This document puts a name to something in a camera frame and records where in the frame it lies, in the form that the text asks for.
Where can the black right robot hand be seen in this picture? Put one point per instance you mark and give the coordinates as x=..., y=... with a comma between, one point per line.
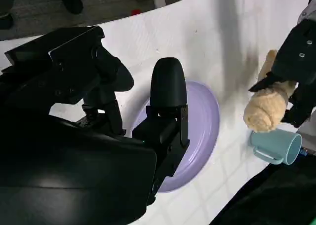
x=61, y=148

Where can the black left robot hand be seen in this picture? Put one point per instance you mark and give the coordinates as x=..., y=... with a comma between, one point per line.
x=298, y=52

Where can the pale green mug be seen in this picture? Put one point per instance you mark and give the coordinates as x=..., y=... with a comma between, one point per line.
x=271, y=141

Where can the small blue object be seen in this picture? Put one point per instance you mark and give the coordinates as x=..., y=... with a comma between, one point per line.
x=303, y=151

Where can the lilac plate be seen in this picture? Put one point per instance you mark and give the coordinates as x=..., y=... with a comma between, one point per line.
x=200, y=126

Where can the black cloth behind table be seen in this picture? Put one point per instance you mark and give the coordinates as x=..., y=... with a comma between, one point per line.
x=271, y=198

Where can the black furniture leg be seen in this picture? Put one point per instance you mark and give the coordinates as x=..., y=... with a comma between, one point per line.
x=71, y=0

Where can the dark grey machine base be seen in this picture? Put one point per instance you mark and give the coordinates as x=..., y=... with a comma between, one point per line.
x=6, y=5

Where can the small red object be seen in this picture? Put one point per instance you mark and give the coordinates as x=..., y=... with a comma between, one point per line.
x=135, y=11

